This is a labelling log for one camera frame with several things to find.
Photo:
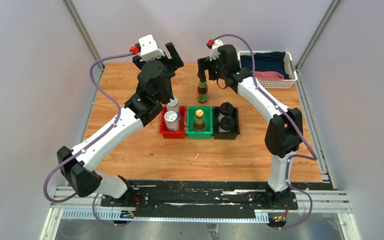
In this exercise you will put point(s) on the silver lid jar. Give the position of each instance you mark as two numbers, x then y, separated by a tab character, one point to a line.
171	119
173	106

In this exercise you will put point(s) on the sauce bottle yellow cap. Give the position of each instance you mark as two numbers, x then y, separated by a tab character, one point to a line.
202	91
199	121

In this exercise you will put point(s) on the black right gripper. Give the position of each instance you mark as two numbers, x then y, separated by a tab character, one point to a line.
205	64

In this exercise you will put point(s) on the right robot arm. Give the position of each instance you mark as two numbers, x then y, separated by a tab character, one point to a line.
284	132

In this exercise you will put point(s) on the black plastic bin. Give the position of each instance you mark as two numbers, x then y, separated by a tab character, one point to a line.
232	134

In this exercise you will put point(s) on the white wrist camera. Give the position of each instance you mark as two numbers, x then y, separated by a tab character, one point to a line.
149	49
213	45

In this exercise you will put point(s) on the red plastic bin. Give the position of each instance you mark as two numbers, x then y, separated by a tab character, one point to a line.
181	133

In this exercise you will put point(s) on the pink cloth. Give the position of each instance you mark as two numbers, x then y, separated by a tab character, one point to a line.
269	76

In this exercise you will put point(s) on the white plastic basket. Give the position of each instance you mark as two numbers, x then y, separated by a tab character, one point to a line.
246	60

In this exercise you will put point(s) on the black cap shaker bottle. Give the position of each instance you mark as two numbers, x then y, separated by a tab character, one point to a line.
226	109

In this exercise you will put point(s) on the green plastic bin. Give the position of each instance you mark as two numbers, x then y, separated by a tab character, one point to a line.
190	129

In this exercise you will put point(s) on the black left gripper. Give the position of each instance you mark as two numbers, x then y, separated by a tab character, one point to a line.
140	64

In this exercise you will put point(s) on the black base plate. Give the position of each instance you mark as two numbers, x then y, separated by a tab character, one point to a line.
196	199

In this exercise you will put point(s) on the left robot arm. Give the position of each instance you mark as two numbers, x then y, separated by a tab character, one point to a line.
78	164

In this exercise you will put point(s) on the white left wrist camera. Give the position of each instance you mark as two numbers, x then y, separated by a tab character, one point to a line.
149	49

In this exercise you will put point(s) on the aluminium frame rail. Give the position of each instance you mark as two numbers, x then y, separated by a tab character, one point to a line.
310	203

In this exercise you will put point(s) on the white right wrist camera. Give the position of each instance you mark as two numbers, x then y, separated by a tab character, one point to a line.
213	45

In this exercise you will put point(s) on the navy blue cloth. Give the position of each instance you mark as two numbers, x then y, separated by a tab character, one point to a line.
271	61

